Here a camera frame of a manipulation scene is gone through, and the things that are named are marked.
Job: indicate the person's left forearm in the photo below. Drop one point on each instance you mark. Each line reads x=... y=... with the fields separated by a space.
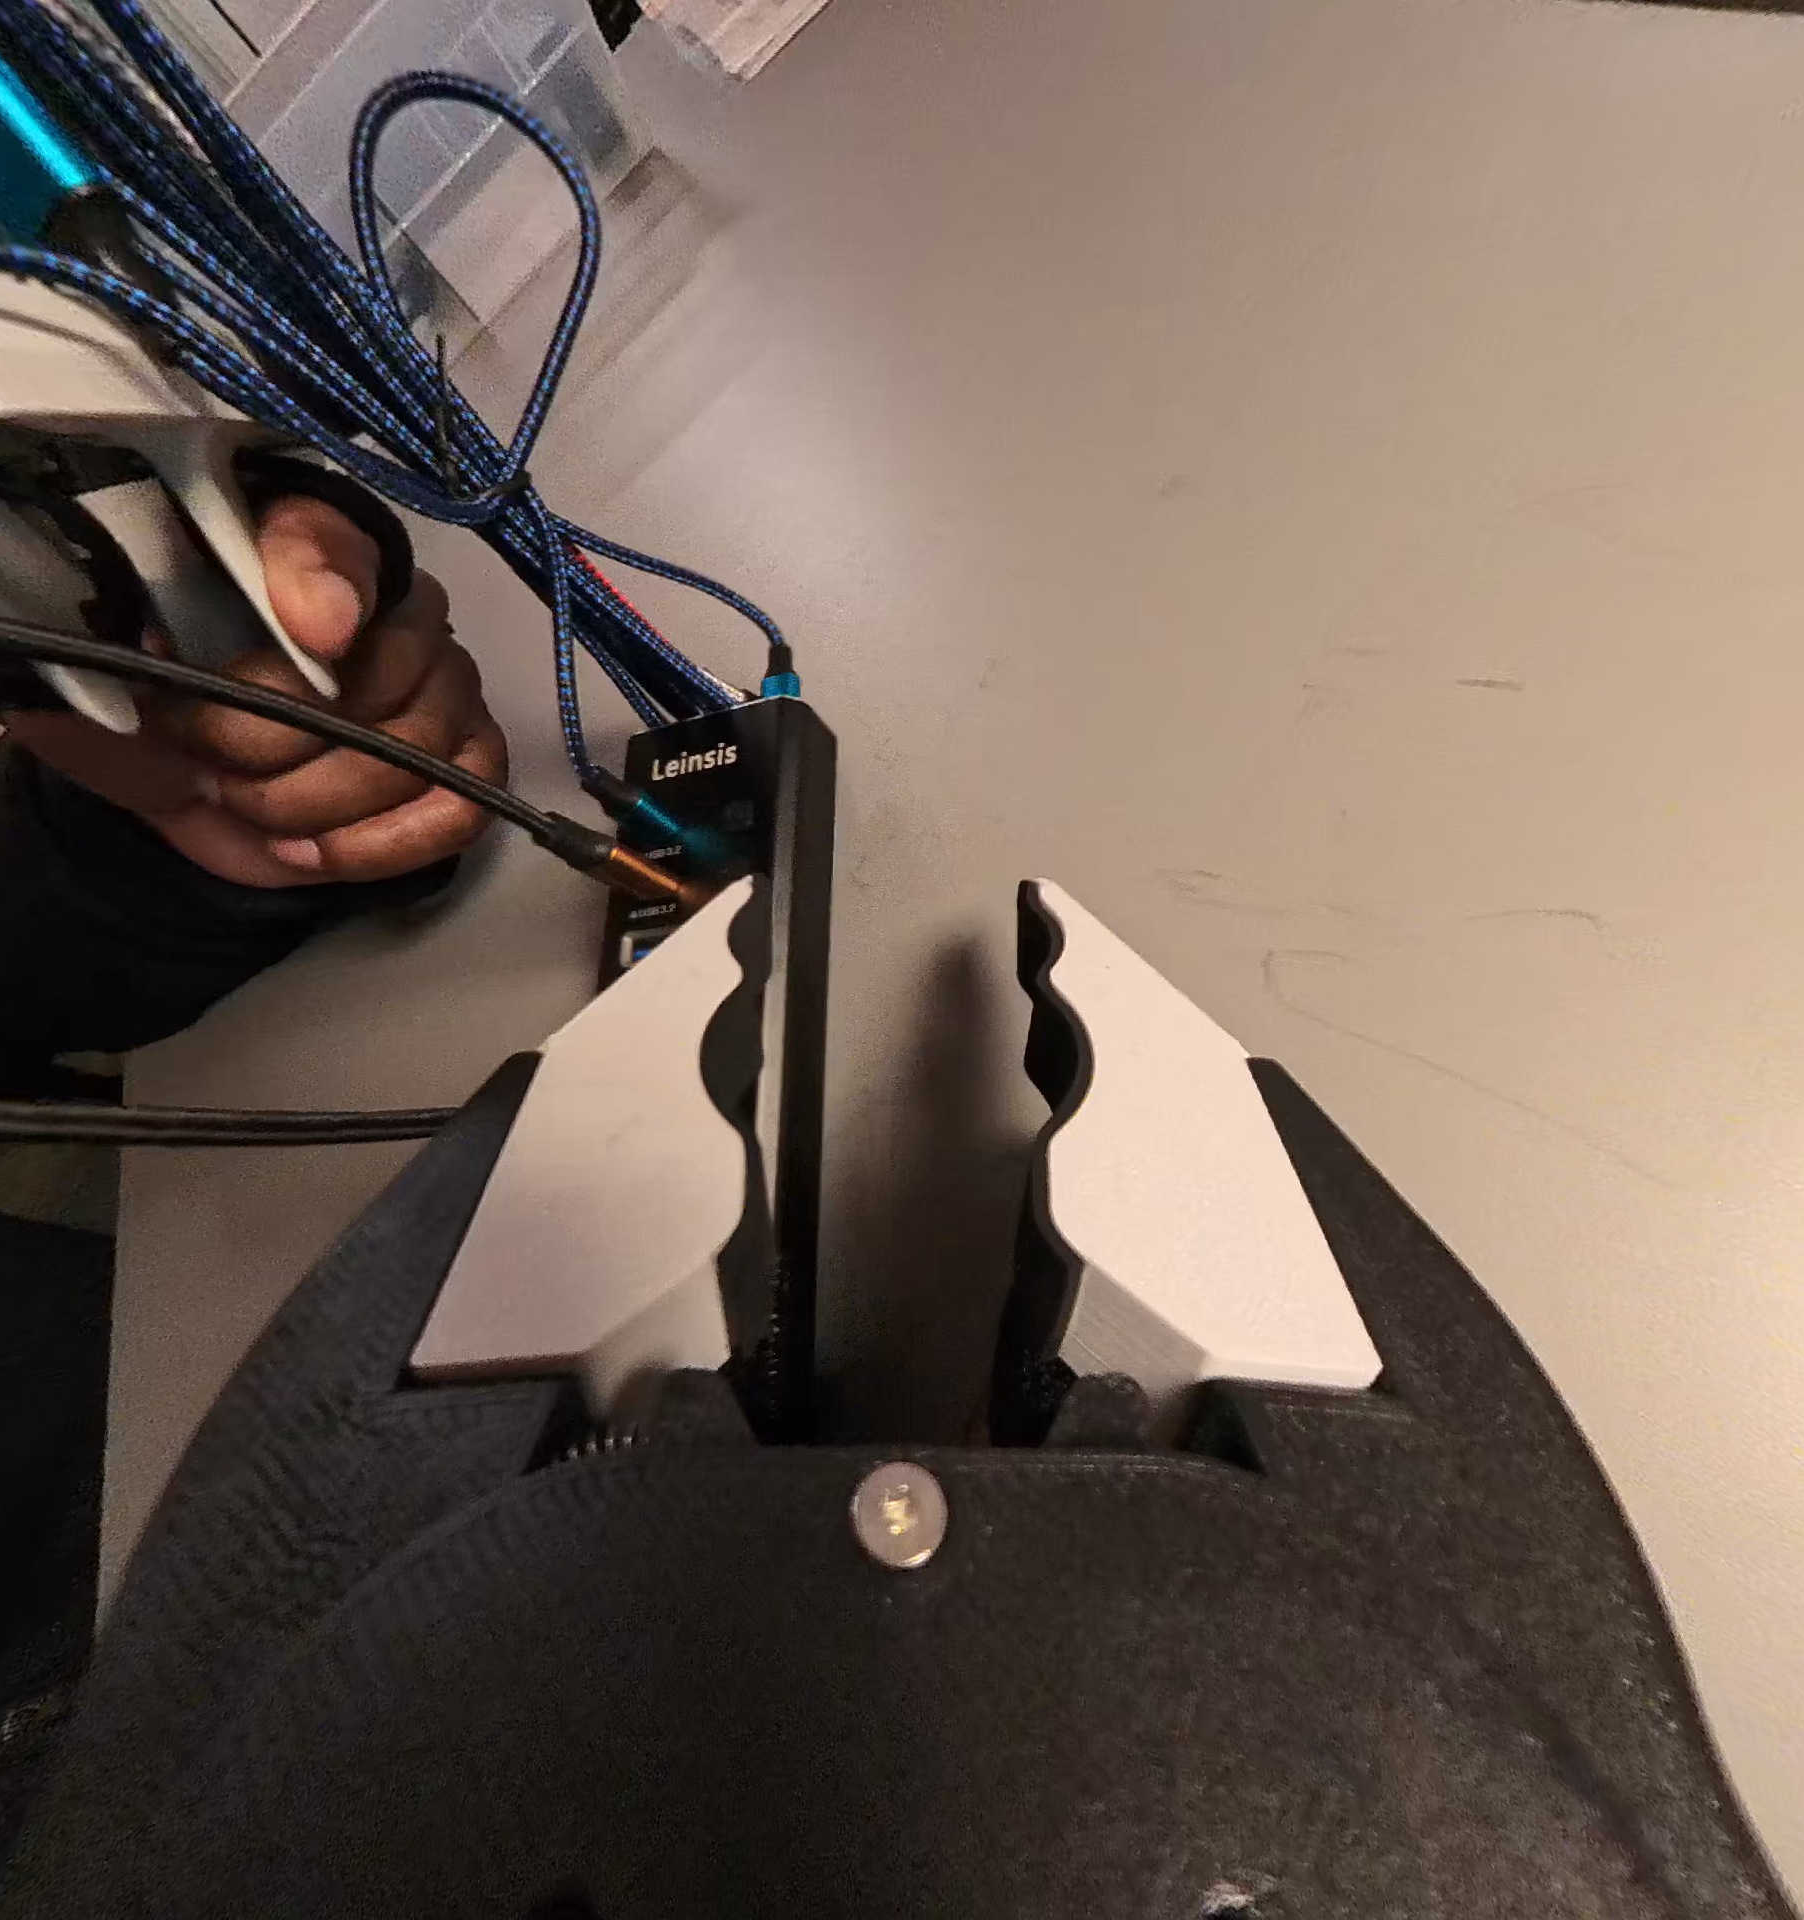
x=63 y=946

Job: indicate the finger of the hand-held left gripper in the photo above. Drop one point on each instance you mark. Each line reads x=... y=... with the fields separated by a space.
x=32 y=374

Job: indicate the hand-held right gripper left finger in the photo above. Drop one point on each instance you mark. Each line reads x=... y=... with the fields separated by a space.
x=586 y=1200

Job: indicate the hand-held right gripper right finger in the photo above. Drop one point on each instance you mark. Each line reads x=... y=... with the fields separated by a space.
x=1203 y=1215

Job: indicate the clear plastic bin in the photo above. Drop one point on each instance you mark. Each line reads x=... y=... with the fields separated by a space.
x=513 y=150

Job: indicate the black usb hub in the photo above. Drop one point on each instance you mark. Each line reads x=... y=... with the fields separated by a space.
x=805 y=1049

